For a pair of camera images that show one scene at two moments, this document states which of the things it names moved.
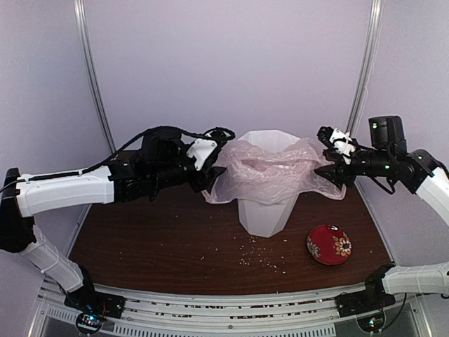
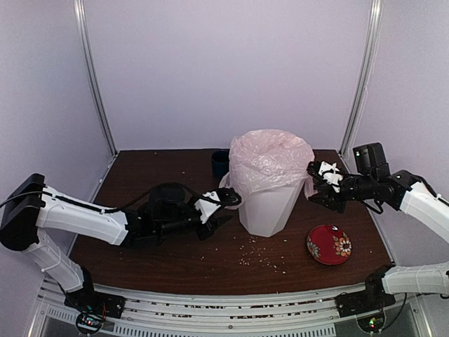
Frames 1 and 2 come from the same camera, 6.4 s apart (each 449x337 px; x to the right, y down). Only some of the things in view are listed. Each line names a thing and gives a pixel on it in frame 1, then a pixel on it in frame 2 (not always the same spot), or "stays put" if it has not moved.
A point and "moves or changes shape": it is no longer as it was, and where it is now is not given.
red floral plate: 329,245 stays put
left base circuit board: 88,323 stays put
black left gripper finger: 211,173 → 221,220
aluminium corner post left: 80,15 stays put
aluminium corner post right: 367,67 stays put
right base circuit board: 372,321 stays put
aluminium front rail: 150,314 stays put
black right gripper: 337,175 → 328,196
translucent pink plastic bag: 258,171 moves or changes shape
